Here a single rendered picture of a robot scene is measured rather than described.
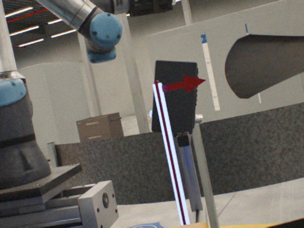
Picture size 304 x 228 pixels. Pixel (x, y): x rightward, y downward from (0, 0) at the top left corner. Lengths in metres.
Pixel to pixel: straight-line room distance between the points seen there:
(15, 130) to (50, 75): 9.39
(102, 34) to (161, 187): 1.57
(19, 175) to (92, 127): 6.44
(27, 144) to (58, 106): 9.37
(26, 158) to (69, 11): 0.34
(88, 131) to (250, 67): 6.93
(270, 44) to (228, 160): 1.91
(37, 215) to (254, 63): 0.59
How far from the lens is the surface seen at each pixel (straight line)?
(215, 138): 2.35
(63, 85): 10.68
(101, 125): 7.30
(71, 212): 0.93
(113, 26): 1.01
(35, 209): 0.97
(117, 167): 2.55
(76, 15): 1.03
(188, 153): 1.09
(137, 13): 1.22
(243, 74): 0.59
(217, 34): 6.79
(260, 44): 0.49
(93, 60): 1.15
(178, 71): 1.13
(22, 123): 0.99
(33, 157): 0.99
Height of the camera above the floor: 1.18
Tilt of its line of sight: 3 degrees down
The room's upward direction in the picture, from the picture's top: 11 degrees counter-clockwise
